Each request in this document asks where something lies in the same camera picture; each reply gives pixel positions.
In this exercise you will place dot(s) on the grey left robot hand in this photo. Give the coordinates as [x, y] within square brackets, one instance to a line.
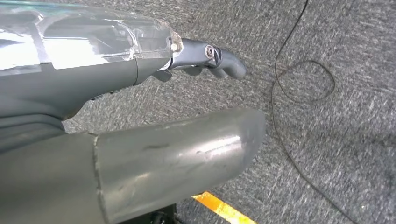
[77, 77]

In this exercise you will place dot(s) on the yellow floor tape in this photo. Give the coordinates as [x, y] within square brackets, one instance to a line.
[222, 208]

